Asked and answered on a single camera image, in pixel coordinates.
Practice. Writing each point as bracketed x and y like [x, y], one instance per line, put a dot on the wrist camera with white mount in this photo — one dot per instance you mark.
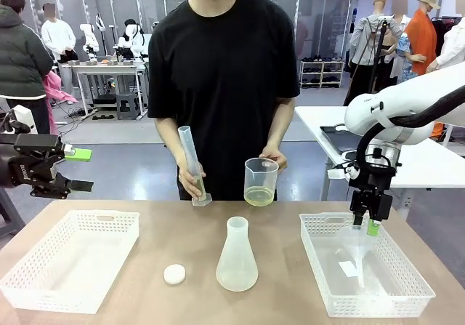
[343, 172]

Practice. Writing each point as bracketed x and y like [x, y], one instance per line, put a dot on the white round flask cap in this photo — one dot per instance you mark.
[174, 274]

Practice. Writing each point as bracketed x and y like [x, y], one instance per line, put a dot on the translucent plastic conical flask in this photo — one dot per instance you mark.
[237, 263]

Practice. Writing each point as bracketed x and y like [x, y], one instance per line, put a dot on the person in white sweater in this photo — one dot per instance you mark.
[58, 36]

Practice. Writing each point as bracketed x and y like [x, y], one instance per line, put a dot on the black plastic tray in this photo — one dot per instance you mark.
[339, 139]

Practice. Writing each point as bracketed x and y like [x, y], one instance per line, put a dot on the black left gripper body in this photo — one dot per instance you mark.
[22, 170]

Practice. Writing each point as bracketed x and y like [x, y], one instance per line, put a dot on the pink cloth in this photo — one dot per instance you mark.
[56, 92]

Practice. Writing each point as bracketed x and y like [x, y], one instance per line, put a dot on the mannequin in orange garment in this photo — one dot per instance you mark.
[421, 38]

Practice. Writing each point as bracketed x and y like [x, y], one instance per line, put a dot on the wooden shoe rack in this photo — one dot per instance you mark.
[321, 74]

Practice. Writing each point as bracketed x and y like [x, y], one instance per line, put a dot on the black tripod stand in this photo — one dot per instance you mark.
[379, 48]

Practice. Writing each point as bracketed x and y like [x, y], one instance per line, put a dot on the mannequin in grey shirt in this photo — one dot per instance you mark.
[368, 41]

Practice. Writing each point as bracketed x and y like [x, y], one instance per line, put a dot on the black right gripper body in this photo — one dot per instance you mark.
[376, 183]

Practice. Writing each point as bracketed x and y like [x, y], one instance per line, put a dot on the white humanoid robot black head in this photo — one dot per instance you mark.
[133, 39]

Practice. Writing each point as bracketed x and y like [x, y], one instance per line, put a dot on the person's right forearm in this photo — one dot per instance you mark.
[170, 139]

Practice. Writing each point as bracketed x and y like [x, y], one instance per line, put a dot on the white paper label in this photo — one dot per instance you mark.
[348, 268]

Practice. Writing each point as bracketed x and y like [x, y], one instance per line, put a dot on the person in black t-shirt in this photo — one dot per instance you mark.
[221, 67]

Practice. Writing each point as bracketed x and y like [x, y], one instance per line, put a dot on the person in dark puffer jacket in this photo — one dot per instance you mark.
[22, 59]

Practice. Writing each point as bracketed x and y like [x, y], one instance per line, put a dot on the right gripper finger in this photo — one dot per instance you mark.
[373, 227]
[358, 220]

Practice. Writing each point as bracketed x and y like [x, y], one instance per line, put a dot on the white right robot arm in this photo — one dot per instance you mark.
[392, 103]

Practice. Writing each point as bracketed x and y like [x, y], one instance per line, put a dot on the mannequin white shirt orange trousers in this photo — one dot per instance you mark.
[454, 45]

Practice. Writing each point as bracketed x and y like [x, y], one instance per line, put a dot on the person's right hand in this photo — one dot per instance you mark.
[187, 183]

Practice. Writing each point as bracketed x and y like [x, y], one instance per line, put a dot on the white perforated plastic basket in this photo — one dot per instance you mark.
[363, 296]
[69, 259]

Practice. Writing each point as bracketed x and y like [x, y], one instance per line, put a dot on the person's left hand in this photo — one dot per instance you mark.
[276, 156]

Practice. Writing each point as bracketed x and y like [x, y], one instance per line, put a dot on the white side table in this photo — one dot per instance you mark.
[417, 165]

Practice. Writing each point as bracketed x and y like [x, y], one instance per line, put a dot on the clear plastic measuring beaker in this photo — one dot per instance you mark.
[258, 183]

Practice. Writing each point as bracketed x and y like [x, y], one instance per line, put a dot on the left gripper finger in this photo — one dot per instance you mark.
[58, 187]
[78, 154]

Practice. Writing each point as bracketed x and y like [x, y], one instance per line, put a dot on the person's left forearm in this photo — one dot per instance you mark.
[281, 121]

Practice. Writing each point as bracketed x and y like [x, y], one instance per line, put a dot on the white background work table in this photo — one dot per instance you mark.
[105, 65]

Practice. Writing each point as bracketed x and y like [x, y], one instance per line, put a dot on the clear plastic funnel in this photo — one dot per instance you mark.
[359, 248]

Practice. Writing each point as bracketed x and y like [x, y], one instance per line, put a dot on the mannequin in blue floral dress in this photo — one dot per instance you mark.
[405, 56]

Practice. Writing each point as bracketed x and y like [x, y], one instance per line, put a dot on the clear plastic graduated cylinder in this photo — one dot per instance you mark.
[189, 150]

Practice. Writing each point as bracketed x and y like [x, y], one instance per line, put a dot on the grey plastic step stool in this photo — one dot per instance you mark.
[128, 106]

